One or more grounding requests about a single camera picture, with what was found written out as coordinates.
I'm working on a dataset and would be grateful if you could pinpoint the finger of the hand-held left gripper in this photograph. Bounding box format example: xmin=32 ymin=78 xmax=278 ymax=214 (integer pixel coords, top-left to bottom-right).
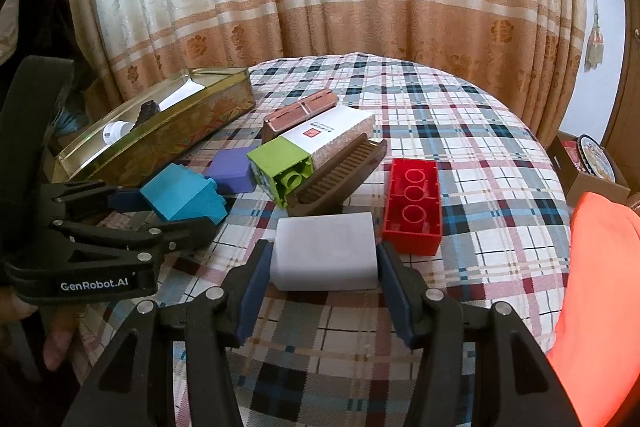
xmin=49 ymin=216 xmax=220 ymax=267
xmin=37 ymin=180 xmax=152 ymax=221

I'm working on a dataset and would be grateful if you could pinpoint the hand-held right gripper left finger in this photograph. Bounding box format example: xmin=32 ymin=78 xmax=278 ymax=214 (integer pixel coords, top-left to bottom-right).
xmin=62 ymin=239 xmax=276 ymax=427

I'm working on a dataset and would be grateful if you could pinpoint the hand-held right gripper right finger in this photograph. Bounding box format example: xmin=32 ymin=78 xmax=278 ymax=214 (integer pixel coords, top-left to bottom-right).
xmin=377 ymin=241 xmax=608 ymax=427

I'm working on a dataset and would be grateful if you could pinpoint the blue building block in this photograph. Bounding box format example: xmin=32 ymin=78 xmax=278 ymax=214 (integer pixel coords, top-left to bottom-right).
xmin=140 ymin=163 xmax=228 ymax=226

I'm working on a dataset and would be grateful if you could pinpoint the gold tin box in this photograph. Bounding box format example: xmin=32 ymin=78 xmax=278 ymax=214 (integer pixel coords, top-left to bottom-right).
xmin=54 ymin=67 xmax=257 ymax=188

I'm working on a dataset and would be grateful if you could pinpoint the purple block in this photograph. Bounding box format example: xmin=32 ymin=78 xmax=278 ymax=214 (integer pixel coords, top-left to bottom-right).
xmin=205 ymin=148 xmax=258 ymax=195

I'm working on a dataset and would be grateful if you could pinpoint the white block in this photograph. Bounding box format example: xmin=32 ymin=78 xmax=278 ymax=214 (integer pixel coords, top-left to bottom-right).
xmin=270 ymin=212 xmax=379 ymax=292

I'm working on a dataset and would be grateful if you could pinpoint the red building block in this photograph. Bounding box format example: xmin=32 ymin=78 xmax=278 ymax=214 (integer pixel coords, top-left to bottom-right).
xmin=382 ymin=158 xmax=444 ymax=256

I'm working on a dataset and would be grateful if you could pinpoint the green building block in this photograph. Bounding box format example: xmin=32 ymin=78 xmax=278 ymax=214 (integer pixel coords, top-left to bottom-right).
xmin=246 ymin=136 xmax=316 ymax=209

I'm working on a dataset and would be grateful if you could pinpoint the brown comb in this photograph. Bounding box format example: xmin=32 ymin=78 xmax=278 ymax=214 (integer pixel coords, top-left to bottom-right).
xmin=287 ymin=132 xmax=388 ymax=219

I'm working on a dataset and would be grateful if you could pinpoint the person's left hand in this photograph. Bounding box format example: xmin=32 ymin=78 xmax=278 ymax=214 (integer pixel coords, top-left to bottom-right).
xmin=0 ymin=288 xmax=81 ymax=373

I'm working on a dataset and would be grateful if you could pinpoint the small white bottle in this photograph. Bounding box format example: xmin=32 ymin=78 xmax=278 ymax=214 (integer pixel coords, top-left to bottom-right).
xmin=102 ymin=120 xmax=134 ymax=143

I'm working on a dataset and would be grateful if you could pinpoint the small dark ribbed object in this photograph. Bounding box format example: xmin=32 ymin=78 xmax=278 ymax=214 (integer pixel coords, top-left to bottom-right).
xmin=137 ymin=101 xmax=161 ymax=126

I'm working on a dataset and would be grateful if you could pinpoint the white paper liner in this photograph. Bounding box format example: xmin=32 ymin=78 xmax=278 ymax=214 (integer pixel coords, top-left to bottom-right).
xmin=161 ymin=83 xmax=208 ymax=108

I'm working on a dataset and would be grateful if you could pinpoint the plaid tablecloth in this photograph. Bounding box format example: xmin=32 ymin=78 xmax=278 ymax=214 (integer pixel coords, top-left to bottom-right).
xmin=75 ymin=53 xmax=573 ymax=427

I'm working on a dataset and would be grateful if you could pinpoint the dark hanging clothing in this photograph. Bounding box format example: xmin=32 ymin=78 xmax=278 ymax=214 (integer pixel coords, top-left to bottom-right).
xmin=0 ymin=0 xmax=81 ymax=72

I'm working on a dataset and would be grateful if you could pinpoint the copper pink box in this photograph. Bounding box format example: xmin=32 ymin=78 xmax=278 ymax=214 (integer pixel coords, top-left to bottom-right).
xmin=263 ymin=90 xmax=340 ymax=142

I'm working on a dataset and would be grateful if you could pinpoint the white patterned carton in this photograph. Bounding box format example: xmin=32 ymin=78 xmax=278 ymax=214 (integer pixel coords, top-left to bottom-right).
xmin=284 ymin=106 xmax=377 ymax=170

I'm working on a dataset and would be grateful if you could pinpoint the orange cloth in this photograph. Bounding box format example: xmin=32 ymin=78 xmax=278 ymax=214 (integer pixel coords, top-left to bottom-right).
xmin=545 ymin=192 xmax=640 ymax=427

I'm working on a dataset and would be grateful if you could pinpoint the cardboard box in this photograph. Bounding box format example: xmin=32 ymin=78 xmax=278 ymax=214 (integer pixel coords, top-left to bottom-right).
xmin=547 ymin=132 xmax=632 ymax=208

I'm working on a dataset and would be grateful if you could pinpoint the red packet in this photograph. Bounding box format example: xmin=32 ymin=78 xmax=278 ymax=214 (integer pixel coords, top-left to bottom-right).
xmin=562 ymin=139 xmax=586 ymax=172

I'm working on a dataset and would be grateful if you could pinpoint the decorative plate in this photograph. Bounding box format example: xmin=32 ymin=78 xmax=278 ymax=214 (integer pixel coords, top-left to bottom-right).
xmin=575 ymin=135 xmax=621 ymax=182

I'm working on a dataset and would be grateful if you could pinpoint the hanging tassel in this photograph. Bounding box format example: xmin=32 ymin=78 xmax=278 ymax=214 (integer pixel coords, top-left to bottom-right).
xmin=584 ymin=0 xmax=606 ymax=72

